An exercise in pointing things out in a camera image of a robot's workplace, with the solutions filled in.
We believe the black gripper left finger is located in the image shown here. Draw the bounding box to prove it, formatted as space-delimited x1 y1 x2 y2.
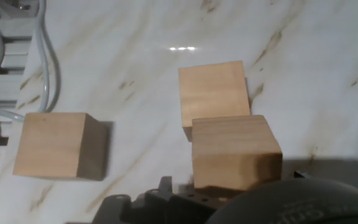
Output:
91 175 229 224

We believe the large wooden cube block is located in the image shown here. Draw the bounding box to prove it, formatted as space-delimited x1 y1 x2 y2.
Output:
191 114 283 191
178 60 251 142
12 112 108 182

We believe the marble pattern table mat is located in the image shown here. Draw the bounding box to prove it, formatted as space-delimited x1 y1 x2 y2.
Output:
0 0 358 224

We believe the grey power cable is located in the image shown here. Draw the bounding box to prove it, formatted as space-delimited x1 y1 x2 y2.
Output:
0 0 61 122

